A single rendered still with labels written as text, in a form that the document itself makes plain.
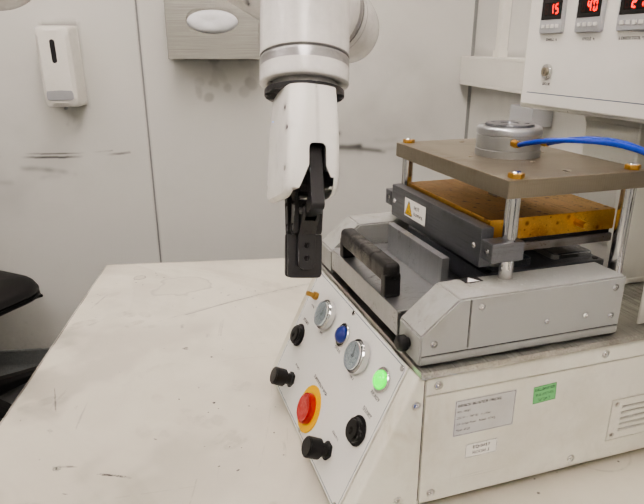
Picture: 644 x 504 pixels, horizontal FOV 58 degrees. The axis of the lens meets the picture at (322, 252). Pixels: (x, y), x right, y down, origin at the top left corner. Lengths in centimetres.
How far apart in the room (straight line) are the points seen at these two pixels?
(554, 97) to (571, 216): 24
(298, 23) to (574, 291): 39
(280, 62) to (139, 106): 173
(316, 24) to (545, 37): 47
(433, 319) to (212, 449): 35
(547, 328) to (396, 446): 21
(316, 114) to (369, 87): 174
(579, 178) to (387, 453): 35
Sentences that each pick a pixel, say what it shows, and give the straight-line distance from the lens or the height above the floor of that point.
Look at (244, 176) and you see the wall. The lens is 225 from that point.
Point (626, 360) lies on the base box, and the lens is 77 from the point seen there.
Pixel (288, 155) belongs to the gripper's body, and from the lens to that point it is 50.
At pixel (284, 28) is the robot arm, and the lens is 55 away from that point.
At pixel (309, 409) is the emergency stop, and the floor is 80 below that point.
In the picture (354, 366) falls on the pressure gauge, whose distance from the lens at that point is 69.
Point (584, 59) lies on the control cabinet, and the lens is 87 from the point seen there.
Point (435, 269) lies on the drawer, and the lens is 69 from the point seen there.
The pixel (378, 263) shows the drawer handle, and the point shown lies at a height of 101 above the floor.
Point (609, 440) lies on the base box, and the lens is 82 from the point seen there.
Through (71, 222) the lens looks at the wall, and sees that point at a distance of 239.
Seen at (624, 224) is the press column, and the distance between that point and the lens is 74.
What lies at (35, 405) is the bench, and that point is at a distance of 96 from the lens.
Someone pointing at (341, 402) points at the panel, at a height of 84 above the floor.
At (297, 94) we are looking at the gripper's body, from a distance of 52.
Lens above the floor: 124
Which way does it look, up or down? 19 degrees down
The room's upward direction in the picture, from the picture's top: straight up
